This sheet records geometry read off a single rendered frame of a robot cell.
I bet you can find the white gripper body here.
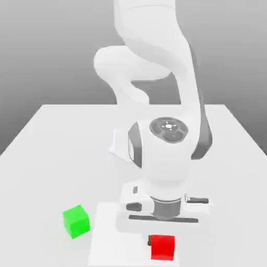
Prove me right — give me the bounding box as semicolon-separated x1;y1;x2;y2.
115;204;212;236

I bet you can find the small red cube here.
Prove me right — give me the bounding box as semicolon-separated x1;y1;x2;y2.
147;234;176;262

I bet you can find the small green cube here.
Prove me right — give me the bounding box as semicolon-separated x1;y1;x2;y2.
62;204;91;240

